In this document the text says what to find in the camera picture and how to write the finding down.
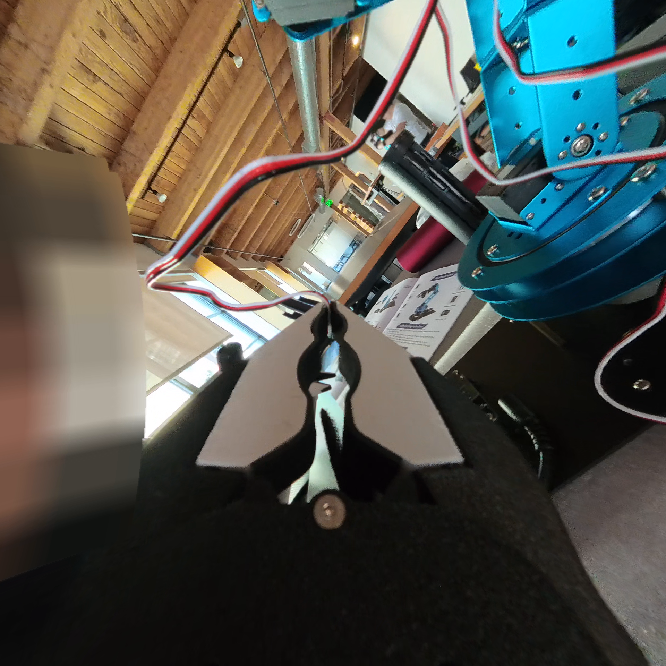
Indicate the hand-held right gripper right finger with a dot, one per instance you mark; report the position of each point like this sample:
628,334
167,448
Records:
406,411

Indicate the printed instruction manual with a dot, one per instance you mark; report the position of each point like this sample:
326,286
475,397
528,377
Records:
416,312

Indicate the blue toy robot arm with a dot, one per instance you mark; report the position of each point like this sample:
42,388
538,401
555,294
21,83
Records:
562,249

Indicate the dark tall bottle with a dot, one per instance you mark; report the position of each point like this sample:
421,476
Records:
437,182

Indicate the dark red cylinder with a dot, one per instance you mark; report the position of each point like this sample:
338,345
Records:
424,244

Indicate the large paned window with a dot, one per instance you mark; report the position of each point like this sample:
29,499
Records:
177,385

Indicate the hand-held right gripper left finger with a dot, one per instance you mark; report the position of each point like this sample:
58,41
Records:
255,411

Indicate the silver ceiling duct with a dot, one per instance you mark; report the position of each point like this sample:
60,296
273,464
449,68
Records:
307,88

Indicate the white foam sheet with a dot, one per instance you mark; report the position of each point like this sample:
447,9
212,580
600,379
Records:
603,530

